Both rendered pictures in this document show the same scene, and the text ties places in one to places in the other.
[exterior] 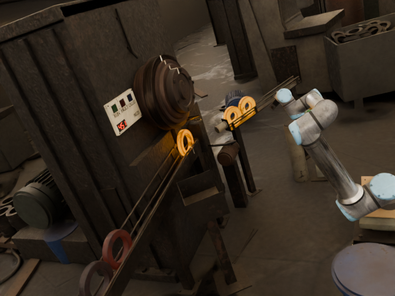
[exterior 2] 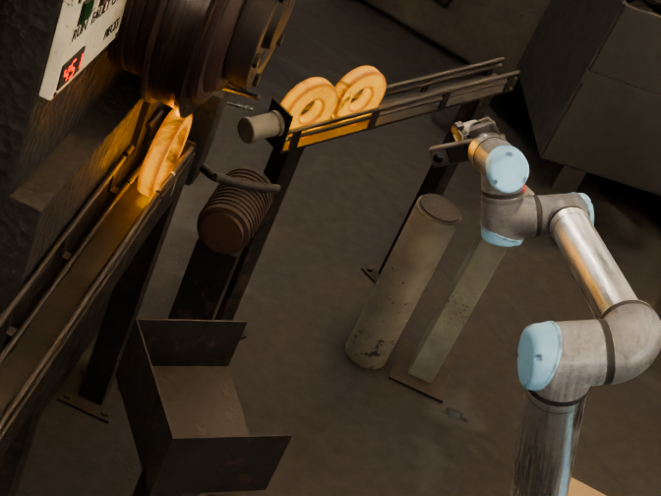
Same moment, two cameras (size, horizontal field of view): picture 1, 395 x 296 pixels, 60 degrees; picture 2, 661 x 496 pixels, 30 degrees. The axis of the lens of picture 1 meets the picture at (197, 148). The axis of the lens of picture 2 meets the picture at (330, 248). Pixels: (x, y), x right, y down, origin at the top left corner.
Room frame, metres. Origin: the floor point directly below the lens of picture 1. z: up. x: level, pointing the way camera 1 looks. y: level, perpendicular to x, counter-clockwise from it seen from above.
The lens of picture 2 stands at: (0.22, 0.72, 2.08)
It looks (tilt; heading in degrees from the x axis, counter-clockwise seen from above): 34 degrees down; 331
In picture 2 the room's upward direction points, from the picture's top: 25 degrees clockwise
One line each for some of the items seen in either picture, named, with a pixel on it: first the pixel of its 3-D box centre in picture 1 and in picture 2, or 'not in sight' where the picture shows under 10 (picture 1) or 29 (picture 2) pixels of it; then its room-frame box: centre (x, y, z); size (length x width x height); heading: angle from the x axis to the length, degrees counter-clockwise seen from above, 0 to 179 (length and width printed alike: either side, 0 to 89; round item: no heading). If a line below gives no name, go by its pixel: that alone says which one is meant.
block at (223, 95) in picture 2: (198, 136); (189, 126); (2.36, -0.04, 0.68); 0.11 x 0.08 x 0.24; 61
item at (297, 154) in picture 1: (296, 151); (400, 283); (2.42, -0.75, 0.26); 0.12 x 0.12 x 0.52
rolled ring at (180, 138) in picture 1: (185, 143); (164, 152); (2.14, 0.07, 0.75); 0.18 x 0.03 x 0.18; 151
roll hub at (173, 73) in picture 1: (181, 90); (270, 13); (2.10, -0.02, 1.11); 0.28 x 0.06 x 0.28; 151
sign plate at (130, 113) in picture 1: (124, 111); (93, 16); (1.90, 0.33, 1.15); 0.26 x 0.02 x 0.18; 151
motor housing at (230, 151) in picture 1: (234, 174); (210, 274); (2.37, -0.22, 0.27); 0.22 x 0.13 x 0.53; 151
